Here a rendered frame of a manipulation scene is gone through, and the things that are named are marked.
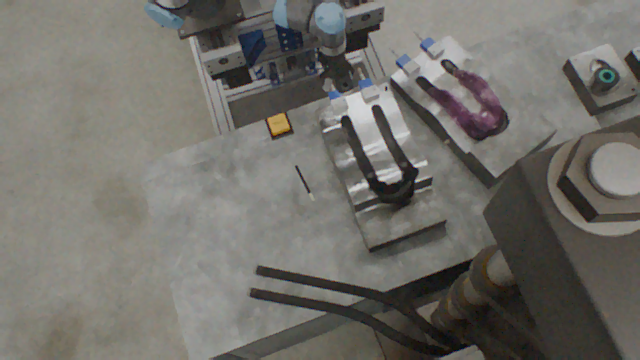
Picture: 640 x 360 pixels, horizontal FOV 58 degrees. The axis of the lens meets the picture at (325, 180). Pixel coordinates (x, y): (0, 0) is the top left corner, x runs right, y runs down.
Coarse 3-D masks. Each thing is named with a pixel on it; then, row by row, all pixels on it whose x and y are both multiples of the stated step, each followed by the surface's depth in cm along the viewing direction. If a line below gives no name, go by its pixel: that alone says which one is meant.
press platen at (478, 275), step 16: (480, 256) 106; (480, 272) 105; (480, 288) 105; (496, 288) 104; (512, 288) 103; (496, 304) 104; (512, 304) 103; (512, 320) 104; (528, 320) 102; (528, 336) 103; (544, 352) 103
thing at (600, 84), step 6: (600, 66) 189; (606, 66) 189; (594, 72) 188; (600, 72) 188; (606, 72) 188; (612, 72) 188; (618, 72) 188; (594, 78) 188; (600, 78) 187; (612, 78) 187; (618, 78) 187; (594, 84) 189; (600, 84) 187; (606, 84) 186; (612, 84) 186; (600, 90) 189; (606, 90) 188
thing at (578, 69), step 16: (608, 48) 195; (576, 64) 193; (592, 64) 194; (608, 64) 193; (576, 80) 194; (624, 80) 190; (592, 96) 189; (608, 96) 189; (624, 96) 188; (592, 112) 192
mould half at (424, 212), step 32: (352, 96) 192; (384, 96) 191; (320, 128) 193; (352, 160) 184; (384, 160) 181; (416, 160) 179; (352, 192) 176; (416, 192) 182; (384, 224) 180; (416, 224) 179
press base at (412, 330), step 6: (408, 324) 213; (414, 324) 196; (408, 330) 220; (414, 330) 202; (420, 330) 187; (414, 336) 208; (420, 336) 192; (426, 342) 183; (414, 354) 229; (420, 354) 210; (426, 354) 194
